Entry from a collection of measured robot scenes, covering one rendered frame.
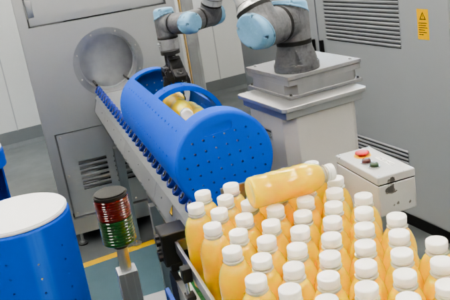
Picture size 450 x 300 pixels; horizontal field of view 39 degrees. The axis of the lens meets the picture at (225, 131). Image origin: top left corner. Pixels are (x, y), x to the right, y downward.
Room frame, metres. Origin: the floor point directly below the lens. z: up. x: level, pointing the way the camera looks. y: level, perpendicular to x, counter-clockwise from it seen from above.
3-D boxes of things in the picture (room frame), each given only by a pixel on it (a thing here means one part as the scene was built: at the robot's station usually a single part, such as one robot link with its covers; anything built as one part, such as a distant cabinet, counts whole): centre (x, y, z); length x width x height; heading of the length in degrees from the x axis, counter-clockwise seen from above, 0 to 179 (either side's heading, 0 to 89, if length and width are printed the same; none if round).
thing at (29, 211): (1.64, 0.61, 1.03); 0.28 x 0.28 x 0.01
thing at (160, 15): (2.30, 0.15, 1.41); 0.09 x 0.08 x 0.11; 44
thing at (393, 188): (1.44, -0.35, 1.05); 0.20 x 0.10 x 0.10; 16
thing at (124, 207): (1.09, 0.23, 1.23); 0.06 x 0.06 x 0.04
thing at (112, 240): (1.09, 0.23, 1.18); 0.06 x 0.06 x 0.05
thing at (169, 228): (1.46, 0.17, 0.95); 0.10 x 0.07 x 0.10; 106
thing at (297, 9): (2.05, -0.26, 1.39); 0.13 x 0.12 x 0.14; 134
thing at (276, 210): (1.26, -0.08, 1.09); 0.04 x 0.04 x 0.02
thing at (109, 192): (1.09, 0.23, 1.18); 0.06 x 0.06 x 0.16
